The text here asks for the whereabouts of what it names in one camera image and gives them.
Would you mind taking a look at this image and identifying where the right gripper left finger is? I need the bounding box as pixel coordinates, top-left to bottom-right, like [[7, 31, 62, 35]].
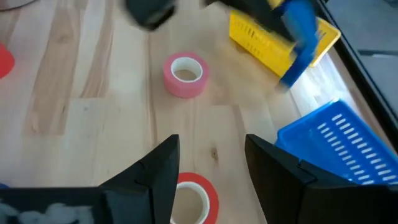
[[98, 134, 180, 224]]

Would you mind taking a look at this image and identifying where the red tape roll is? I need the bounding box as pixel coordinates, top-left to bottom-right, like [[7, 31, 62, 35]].
[[170, 172, 220, 224], [0, 42, 16, 80]]

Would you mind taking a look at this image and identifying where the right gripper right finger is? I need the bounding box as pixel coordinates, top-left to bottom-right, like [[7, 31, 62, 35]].
[[244, 133, 358, 224]]

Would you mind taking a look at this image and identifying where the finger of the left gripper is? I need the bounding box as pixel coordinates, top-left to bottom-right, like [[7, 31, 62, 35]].
[[203, 0, 296, 43]]

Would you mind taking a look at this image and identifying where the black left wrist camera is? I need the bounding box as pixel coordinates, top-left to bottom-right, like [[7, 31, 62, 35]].
[[124, 0, 177, 32]]

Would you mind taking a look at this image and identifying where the blue plastic basket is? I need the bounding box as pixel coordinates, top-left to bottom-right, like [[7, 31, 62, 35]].
[[275, 98, 398, 186]]

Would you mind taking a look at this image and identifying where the blue stapler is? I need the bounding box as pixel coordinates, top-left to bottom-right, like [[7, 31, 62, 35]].
[[275, 0, 320, 93]]

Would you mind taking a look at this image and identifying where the yellow plastic basket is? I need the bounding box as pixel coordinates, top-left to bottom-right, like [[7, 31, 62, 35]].
[[229, 9, 342, 78]]

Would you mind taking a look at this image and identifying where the black table edge rail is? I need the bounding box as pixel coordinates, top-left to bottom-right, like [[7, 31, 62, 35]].
[[312, 0, 398, 153]]

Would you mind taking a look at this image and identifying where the pink tape roll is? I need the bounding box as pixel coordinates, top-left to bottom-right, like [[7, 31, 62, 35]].
[[163, 51, 210, 100]]

